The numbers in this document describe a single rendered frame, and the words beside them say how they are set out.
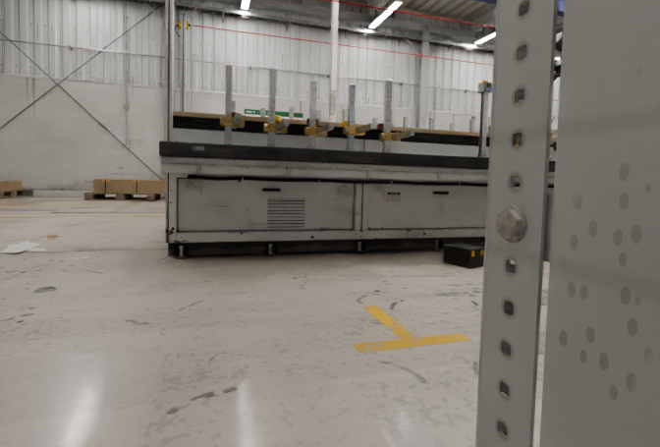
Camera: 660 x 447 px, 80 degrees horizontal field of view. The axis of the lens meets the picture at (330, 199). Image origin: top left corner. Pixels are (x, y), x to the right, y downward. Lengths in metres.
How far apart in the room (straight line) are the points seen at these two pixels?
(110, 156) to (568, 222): 9.64
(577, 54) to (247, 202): 2.48
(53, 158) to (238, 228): 7.68
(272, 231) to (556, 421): 2.46
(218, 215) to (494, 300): 2.44
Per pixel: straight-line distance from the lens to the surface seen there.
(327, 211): 2.71
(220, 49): 9.94
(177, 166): 2.37
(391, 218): 2.89
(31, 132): 10.15
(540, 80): 0.20
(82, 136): 9.87
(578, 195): 0.18
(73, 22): 10.39
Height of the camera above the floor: 0.52
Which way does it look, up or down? 3 degrees down
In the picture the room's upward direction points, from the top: 2 degrees clockwise
